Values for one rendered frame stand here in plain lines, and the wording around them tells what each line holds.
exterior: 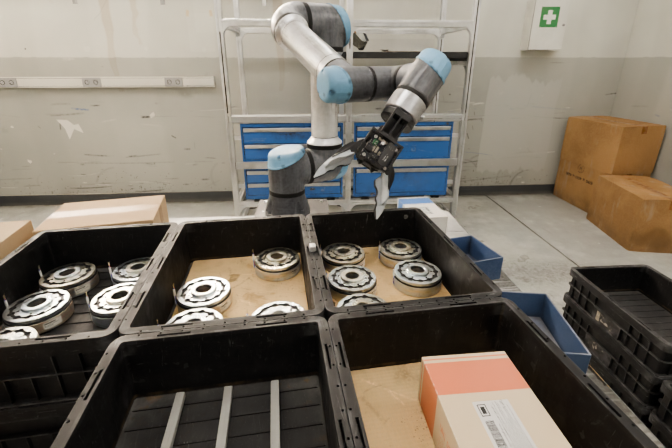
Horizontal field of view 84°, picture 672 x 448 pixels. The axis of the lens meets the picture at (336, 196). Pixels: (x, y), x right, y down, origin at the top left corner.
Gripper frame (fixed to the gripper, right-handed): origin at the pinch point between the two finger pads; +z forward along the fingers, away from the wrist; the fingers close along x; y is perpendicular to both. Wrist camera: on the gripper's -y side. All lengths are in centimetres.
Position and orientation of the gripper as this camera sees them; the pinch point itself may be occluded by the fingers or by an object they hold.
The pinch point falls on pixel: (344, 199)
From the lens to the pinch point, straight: 75.4
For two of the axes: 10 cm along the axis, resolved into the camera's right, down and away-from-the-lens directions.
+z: -5.5, 8.3, -1.2
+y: 1.0, -0.7, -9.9
